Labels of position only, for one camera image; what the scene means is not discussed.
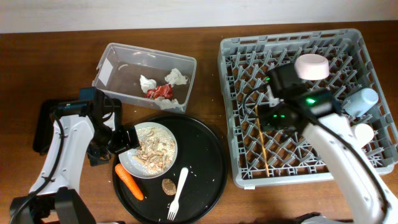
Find wooden chopstick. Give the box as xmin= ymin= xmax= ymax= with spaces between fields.
xmin=254 ymin=105 xmax=270 ymax=177

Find rice and food scraps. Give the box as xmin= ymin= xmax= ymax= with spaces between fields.
xmin=132 ymin=126 xmax=177 ymax=176

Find grey plate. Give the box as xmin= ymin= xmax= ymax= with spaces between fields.
xmin=119 ymin=122 xmax=178 ymax=179

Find orange carrot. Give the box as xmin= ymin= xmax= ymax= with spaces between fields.
xmin=114 ymin=164 xmax=144 ymax=200

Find white tissue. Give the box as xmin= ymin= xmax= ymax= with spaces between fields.
xmin=154 ymin=96 xmax=180 ymax=110
xmin=139 ymin=75 xmax=157 ymax=94
xmin=165 ymin=68 xmax=188 ymax=86

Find pink bowl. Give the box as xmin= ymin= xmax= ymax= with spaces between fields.
xmin=294 ymin=54 xmax=329 ymax=80

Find red wrapper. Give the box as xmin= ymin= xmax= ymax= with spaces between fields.
xmin=144 ymin=84 xmax=173 ymax=100

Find brown cookie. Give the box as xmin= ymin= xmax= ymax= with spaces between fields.
xmin=162 ymin=179 xmax=177 ymax=196

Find light blue cup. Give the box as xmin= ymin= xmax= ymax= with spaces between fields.
xmin=343 ymin=88 xmax=379 ymax=117

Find white cup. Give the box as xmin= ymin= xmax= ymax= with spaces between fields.
xmin=351 ymin=123 xmax=374 ymax=148

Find white plastic fork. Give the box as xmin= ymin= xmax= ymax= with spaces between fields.
xmin=167 ymin=167 xmax=188 ymax=221

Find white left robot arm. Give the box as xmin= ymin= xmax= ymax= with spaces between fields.
xmin=10 ymin=115 xmax=139 ymax=223

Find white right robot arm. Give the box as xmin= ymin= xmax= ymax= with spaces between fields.
xmin=256 ymin=90 xmax=397 ymax=223

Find grey dishwasher rack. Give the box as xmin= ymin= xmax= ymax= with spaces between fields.
xmin=218 ymin=29 xmax=397 ymax=189

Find clear plastic waste bin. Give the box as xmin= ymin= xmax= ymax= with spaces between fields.
xmin=92 ymin=43 xmax=197 ymax=114

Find black rectangular tray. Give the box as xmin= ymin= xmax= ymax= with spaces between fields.
xmin=32 ymin=98 xmax=123 ymax=154

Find black round tray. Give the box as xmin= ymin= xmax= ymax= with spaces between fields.
xmin=113 ymin=115 xmax=228 ymax=223

